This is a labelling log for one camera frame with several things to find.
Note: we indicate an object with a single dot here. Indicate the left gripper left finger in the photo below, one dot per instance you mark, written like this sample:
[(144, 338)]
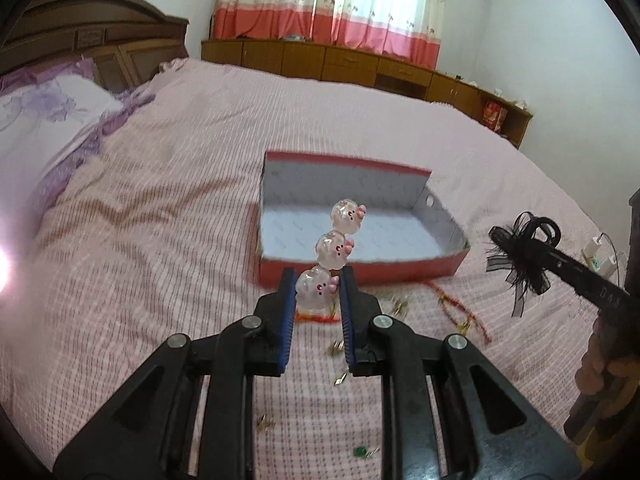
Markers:
[(189, 397)]

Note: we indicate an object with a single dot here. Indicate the multicolour bead bracelet gold charm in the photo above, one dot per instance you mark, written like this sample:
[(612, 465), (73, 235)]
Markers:
[(459, 315)]

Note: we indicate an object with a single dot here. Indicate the black feather hair clip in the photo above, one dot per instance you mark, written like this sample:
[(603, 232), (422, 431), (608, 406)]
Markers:
[(511, 253)]

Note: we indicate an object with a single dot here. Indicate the purple floral pillow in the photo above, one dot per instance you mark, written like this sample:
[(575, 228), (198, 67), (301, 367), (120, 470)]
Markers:
[(51, 123)]

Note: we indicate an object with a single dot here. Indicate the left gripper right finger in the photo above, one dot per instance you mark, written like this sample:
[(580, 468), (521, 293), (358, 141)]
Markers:
[(447, 412)]

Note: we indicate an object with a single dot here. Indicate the red box on shelf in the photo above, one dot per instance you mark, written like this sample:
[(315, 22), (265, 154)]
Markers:
[(494, 115)]

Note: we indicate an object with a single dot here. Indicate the right hand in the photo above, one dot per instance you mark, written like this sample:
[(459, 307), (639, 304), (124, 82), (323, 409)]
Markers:
[(590, 377)]

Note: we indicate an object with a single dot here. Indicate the dark wooden headboard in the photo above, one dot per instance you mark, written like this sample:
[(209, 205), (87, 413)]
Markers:
[(126, 39)]

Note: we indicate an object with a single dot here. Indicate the green bead earring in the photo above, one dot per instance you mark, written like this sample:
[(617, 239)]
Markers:
[(362, 451)]

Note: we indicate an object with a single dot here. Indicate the small gold earring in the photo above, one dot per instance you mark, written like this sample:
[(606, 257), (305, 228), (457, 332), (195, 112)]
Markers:
[(340, 379)]

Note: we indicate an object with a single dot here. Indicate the pink white curtain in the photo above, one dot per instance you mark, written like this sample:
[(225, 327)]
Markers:
[(408, 29)]

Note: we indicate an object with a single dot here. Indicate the pink checked bedspread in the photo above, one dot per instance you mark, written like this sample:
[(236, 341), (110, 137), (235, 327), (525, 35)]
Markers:
[(157, 234)]

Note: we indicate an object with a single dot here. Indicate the red cardboard box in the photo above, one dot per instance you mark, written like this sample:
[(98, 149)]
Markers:
[(380, 218)]

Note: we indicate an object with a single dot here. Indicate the long wooden cabinet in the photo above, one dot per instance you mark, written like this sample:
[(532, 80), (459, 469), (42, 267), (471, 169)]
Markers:
[(306, 60)]

